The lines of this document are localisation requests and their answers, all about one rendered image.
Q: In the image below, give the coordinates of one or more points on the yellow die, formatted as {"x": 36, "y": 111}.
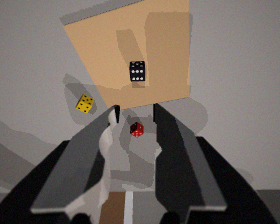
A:
{"x": 85, "y": 103}

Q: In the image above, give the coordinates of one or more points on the red die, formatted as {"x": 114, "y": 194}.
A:
{"x": 136, "y": 129}

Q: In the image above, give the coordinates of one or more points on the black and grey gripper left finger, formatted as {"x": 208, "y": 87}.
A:
{"x": 72, "y": 179}

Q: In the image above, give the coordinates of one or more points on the tan flat mat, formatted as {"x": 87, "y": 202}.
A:
{"x": 153, "y": 31}

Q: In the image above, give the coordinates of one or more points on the black die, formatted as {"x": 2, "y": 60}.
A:
{"x": 137, "y": 71}

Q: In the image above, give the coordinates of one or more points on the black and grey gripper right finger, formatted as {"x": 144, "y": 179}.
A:
{"x": 195, "y": 181}

